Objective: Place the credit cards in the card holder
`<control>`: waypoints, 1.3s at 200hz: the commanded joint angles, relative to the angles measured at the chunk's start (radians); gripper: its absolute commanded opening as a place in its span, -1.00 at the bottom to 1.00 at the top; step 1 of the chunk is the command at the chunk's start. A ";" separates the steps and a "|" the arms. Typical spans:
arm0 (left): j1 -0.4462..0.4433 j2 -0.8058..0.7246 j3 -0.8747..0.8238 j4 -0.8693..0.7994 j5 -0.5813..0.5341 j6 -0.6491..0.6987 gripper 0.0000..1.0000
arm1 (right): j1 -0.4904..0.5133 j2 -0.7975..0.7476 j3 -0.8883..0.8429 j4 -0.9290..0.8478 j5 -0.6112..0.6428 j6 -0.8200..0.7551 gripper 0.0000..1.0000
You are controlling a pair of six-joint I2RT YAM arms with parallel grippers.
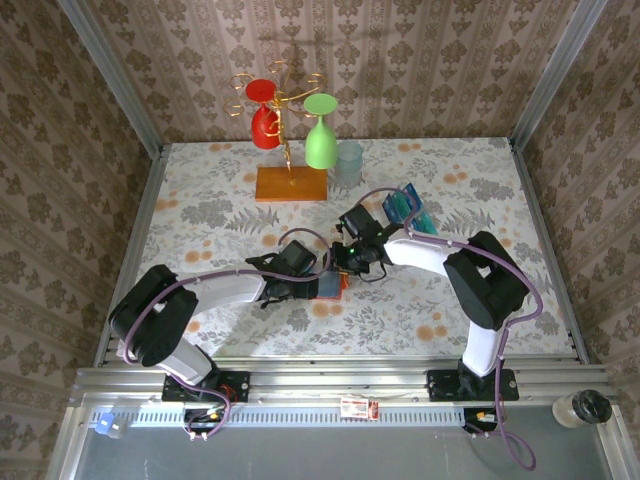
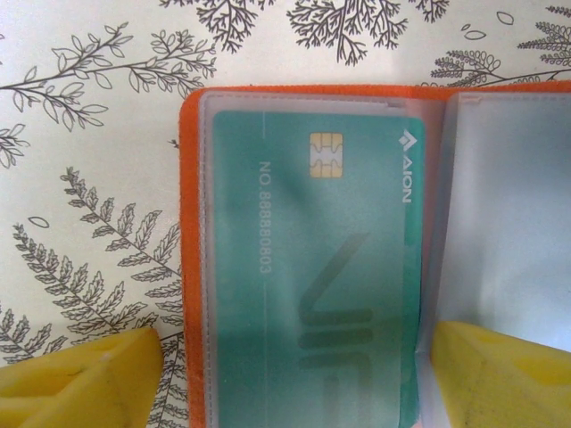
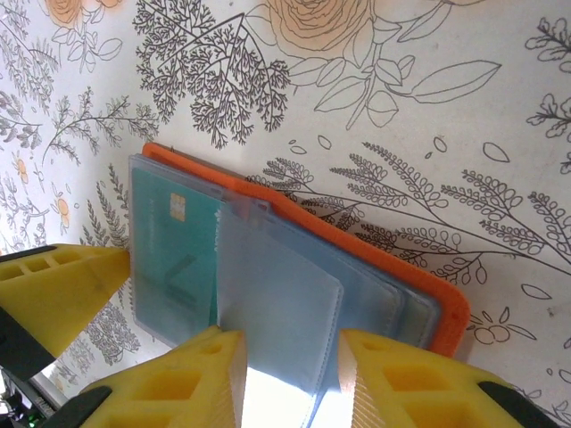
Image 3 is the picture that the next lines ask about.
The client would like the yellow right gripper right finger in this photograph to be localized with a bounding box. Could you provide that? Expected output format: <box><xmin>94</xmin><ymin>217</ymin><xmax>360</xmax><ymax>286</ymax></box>
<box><xmin>337</xmin><ymin>328</ymin><xmax>559</xmax><ymax>428</ymax></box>

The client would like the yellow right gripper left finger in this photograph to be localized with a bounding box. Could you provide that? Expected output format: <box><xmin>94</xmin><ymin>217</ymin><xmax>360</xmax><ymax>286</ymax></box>
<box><xmin>53</xmin><ymin>325</ymin><xmax>248</xmax><ymax>428</ymax></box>

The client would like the orange card holder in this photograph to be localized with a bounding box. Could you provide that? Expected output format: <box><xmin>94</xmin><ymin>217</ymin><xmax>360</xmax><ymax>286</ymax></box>
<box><xmin>128</xmin><ymin>142</ymin><xmax>472</xmax><ymax>428</ymax></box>

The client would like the teal credit card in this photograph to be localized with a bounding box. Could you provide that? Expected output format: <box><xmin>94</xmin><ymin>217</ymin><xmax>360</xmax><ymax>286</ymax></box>
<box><xmin>135</xmin><ymin>172</ymin><xmax>223</xmax><ymax>333</ymax></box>

